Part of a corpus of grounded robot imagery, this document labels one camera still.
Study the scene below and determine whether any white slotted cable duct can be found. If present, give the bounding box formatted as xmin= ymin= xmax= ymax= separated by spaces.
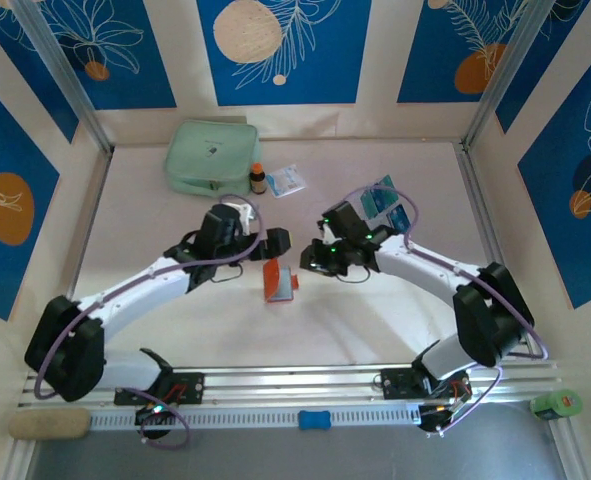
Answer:
xmin=88 ymin=402 xmax=421 ymax=431

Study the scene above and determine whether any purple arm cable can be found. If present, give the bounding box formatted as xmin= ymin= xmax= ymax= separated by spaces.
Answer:
xmin=342 ymin=184 xmax=550 ymax=434
xmin=34 ymin=193 xmax=264 ymax=400

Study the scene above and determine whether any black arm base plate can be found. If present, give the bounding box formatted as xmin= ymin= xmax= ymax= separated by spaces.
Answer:
xmin=380 ymin=367 xmax=472 ymax=401
xmin=113 ymin=370 xmax=207 ymax=407

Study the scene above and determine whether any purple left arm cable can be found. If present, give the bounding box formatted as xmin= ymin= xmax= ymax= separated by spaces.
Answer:
xmin=34 ymin=193 xmax=264 ymax=400

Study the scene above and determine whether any brown bottle orange cap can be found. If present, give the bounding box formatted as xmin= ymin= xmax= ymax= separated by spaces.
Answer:
xmin=249 ymin=162 xmax=268 ymax=195

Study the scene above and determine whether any blue bone-shaped clip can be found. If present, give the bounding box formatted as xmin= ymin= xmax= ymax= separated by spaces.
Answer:
xmin=297 ymin=409 xmax=332 ymax=431

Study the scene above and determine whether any aluminium frame post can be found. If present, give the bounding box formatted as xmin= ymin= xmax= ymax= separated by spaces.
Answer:
xmin=9 ymin=0 xmax=116 ymax=156
xmin=459 ymin=0 xmax=564 ymax=151

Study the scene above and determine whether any purple cable loop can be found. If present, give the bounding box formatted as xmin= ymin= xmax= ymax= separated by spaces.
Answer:
xmin=138 ymin=391 xmax=192 ymax=450

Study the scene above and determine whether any beige foam block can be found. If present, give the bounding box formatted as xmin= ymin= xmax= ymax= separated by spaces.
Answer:
xmin=7 ymin=407 xmax=92 ymax=441

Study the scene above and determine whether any mint green zip pouch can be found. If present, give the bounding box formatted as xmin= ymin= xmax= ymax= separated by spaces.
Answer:
xmin=163 ymin=119 xmax=264 ymax=200

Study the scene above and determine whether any white and blue sachet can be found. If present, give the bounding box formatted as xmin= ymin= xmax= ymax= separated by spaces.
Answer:
xmin=266 ymin=164 xmax=308 ymax=200

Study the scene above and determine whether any green tape roll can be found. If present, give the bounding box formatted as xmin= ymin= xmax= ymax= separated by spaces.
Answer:
xmin=529 ymin=388 xmax=583 ymax=420

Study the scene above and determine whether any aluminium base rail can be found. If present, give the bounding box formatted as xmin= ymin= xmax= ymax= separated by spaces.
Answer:
xmin=17 ymin=362 xmax=560 ymax=405

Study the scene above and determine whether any orange card holder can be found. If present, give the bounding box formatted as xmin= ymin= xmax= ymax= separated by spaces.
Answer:
xmin=262 ymin=258 xmax=300 ymax=305

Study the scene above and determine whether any aluminium table edge rail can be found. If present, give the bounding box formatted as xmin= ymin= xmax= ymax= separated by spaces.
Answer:
xmin=454 ymin=141 xmax=584 ymax=480
xmin=2 ymin=147 xmax=116 ymax=480

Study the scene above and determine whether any blue credit card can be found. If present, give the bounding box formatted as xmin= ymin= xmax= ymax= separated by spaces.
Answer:
xmin=277 ymin=267 xmax=296 ymax=300

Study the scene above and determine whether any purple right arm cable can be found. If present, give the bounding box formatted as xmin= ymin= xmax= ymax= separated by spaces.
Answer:
xmin=342 ymin=184 xmax=550 ymax=434

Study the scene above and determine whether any black controller board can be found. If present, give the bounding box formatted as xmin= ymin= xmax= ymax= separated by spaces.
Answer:
xmin=134 ymin=402 xmax=177 ymax=427
xmin=417 ymin=398 xmax=476 ymax=436

